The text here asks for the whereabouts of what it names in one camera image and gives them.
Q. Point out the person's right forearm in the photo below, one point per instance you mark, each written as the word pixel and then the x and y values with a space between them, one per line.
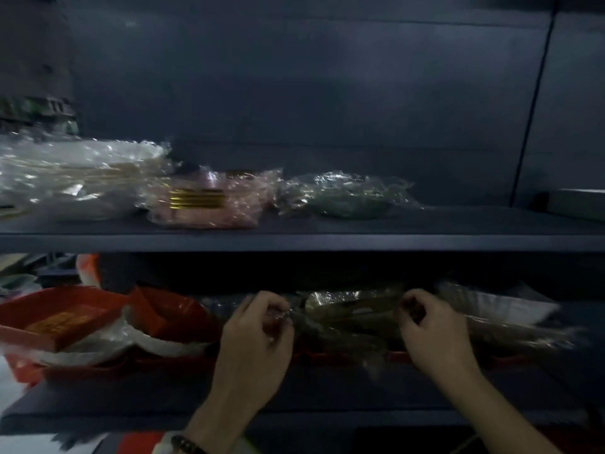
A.
pixel 496 416

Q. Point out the dark metal shelf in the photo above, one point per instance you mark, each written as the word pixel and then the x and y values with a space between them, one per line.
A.
pixel 331 243

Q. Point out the person's right hand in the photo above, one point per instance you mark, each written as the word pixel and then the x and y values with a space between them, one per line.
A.
pixel 439 345

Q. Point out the red flat box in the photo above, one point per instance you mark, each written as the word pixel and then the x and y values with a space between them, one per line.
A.
pixel 139 444

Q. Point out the person's left forearm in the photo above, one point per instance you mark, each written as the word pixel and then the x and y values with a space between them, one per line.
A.
pixel 222 425

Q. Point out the white bowl set box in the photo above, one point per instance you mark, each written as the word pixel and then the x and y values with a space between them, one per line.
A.
pixel 576 205

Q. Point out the person's left hand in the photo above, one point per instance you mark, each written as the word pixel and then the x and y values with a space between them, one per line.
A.
pixel 255 359

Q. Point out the dark mop cloth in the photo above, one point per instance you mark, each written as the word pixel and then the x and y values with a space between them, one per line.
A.
pixel 80 440

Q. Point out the orange white bag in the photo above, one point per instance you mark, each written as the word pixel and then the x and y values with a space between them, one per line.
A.
pixel 87 269

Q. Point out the pile of dark trays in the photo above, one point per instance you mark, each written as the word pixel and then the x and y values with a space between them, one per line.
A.
pixel 510 338

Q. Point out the white product box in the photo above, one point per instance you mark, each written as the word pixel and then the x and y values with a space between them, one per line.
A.
pixel 163 446

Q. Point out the stack of white plates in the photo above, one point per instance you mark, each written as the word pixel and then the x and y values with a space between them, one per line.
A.
pixel 71 179

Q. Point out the rack of green packets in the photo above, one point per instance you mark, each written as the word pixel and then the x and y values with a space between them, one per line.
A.
pixel 33 111

